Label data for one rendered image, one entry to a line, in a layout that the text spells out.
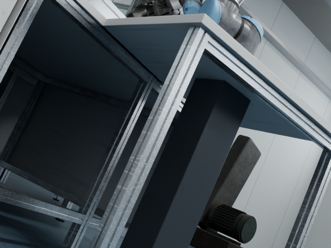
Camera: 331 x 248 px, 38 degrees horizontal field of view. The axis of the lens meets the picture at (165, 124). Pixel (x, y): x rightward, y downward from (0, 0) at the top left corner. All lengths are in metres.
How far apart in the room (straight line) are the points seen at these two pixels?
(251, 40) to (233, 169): 6.16
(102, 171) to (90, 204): 0.14
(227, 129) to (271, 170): 7.66
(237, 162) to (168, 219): 6.33
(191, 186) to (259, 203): 7.67
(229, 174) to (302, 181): 2.69
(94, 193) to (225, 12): 0.88
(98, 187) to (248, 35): 0.85
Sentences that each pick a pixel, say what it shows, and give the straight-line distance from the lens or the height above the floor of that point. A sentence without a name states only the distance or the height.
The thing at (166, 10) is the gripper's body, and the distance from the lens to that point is 2.20.
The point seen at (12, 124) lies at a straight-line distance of 3.94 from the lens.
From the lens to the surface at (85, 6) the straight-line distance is 1.68.
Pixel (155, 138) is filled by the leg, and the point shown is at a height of 0.49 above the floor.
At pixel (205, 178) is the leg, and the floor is 0.49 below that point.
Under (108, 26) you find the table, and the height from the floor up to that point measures 0.83.
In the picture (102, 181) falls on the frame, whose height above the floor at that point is 0.33.
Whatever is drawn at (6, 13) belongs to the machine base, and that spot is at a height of 0.66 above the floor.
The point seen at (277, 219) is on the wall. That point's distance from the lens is 9.90.
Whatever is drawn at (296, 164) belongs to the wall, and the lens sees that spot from 9.98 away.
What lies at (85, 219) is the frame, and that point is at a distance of 2.02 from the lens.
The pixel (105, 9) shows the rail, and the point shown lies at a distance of 1.88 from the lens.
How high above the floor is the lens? 0.34
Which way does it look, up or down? 9 degrees up
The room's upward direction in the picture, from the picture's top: 24 degrees clockwise
